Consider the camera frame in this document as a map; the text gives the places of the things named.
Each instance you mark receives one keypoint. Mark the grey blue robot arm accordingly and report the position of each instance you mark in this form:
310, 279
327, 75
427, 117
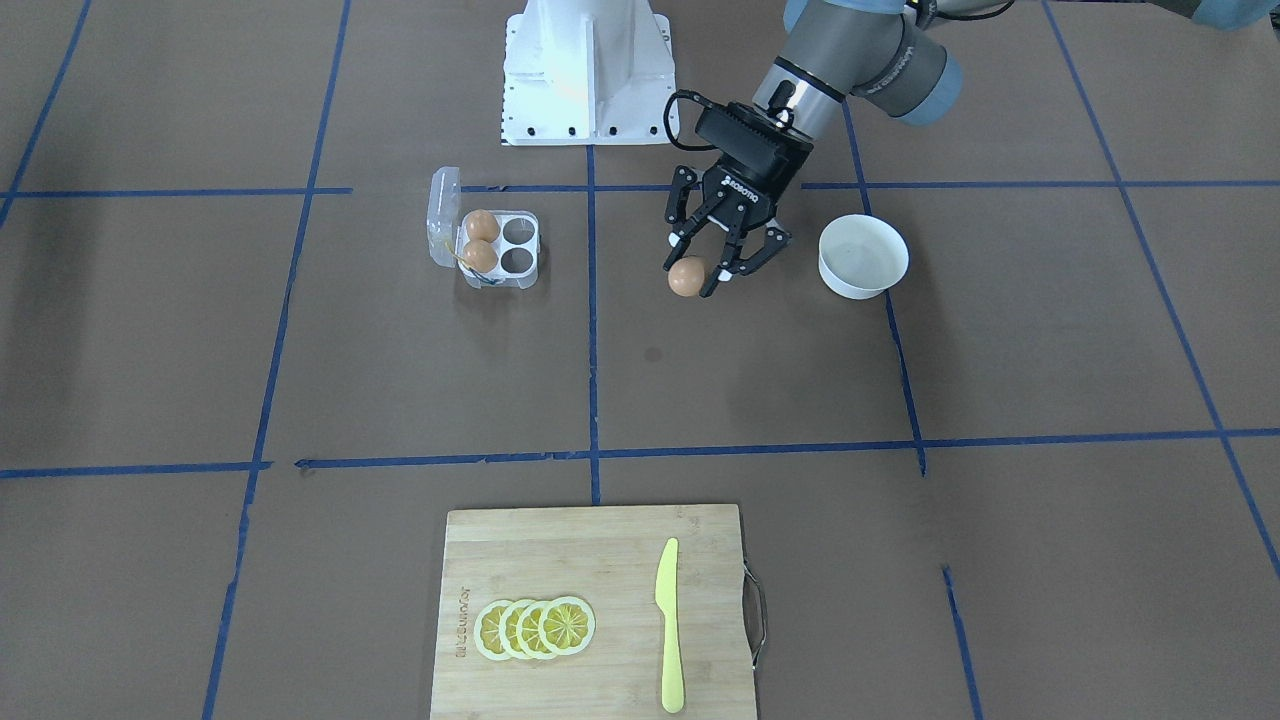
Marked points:
878, 51

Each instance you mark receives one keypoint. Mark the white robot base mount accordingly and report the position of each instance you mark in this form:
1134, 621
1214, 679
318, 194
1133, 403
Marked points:
588, 73

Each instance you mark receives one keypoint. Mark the brown egg from bowl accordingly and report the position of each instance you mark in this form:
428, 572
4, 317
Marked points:
687, 276

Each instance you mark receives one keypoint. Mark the white ceramic bowl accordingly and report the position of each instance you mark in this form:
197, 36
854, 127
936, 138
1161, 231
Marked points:
860, 257

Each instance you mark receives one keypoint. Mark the brown egg in box front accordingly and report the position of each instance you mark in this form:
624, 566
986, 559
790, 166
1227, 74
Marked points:
479, 256

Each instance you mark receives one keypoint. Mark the brown egg in box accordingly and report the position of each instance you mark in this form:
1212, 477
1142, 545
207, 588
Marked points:
479, 256
482, 226

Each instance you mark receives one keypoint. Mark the brown egg in box rear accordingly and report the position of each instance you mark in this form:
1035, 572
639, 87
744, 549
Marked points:
482, 226

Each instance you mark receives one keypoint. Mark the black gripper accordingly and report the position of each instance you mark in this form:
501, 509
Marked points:
748, 186

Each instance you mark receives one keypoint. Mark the yellow plastic knife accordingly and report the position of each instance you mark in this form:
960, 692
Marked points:
672, 685

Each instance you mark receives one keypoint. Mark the wooden cutting board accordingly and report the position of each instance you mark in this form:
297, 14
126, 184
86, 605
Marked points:
610, 612

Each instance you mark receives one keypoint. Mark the lemon slice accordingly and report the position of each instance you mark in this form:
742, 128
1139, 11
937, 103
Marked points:
568, 625
488, 632
509, 632
528, 631

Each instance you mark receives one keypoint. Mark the clear plastic egg box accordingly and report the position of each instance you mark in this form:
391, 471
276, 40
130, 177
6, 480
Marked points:
518, 245

